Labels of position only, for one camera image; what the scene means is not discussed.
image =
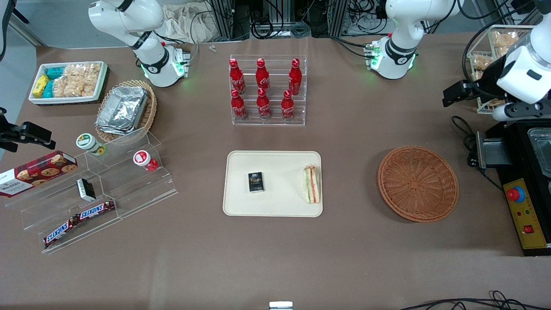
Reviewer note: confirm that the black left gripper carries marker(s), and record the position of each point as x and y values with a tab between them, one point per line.
489	76

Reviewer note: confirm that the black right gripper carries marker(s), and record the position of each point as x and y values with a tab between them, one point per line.
5	134

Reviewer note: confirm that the triangle sandwich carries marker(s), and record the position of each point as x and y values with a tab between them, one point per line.
312	185

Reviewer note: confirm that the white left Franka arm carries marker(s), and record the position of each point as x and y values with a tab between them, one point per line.
400	26

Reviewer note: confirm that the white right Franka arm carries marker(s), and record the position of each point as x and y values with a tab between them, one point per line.
129	21

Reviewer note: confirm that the round brown wicker basket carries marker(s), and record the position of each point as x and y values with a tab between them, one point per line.
417	185

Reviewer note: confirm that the oval light wicker basket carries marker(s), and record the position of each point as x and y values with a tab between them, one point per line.
150	112

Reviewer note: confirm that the beige plastic tray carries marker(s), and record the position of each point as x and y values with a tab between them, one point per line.
284	202

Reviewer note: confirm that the clear rice cracker bag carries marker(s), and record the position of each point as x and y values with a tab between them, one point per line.
504	39
84	71
506	52
482	62
73	88

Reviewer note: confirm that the red tartan cookie box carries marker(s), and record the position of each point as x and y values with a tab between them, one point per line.
38	172

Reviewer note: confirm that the white rectangular snack bin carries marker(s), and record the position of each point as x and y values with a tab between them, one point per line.
64	100

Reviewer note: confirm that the teal snack packet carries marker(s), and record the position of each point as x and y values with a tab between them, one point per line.
48	89
55	72

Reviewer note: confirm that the yellow snack packet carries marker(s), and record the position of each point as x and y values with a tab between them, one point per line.
41	85

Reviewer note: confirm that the green lid yogurt cup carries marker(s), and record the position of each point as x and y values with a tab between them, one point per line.
88	143

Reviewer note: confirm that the small black white box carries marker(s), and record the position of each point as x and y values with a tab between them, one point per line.
86	189

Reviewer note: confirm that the black machine housing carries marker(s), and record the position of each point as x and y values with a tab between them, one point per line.
516	150

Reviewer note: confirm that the clear acrylic stepped riser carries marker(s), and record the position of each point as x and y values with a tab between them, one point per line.
137	193
56	211

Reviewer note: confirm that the aluminium foil container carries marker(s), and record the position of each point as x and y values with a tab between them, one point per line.
122	110

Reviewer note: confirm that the clear plastic container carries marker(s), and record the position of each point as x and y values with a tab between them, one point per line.
542	146

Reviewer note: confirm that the Snickers chocolate bar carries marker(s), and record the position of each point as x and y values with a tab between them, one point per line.
60	232
95	210

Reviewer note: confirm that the red lid yogurt cup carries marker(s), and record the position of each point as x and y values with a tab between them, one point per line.
142	158

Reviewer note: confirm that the red emergency stop button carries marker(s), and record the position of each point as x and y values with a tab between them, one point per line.
515	194

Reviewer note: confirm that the yellow control panel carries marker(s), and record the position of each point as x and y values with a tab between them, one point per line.
531	239

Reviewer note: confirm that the red cola bottle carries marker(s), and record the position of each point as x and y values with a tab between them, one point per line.
295	79
287	107
262	77
264	105
238	107
236	79

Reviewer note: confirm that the beige cloth bag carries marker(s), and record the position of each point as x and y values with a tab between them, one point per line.
185	26

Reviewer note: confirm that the clear acrylic bottle rack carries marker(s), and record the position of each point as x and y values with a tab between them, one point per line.
275	122

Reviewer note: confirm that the small black box gold print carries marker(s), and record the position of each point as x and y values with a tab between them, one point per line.
255	182

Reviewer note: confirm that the small silver device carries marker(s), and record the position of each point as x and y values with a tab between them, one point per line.
280	306

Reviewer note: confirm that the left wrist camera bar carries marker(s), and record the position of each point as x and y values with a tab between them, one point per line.
521	112

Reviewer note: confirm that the aluminium frame post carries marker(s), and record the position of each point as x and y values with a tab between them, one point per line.
338	17
221	19

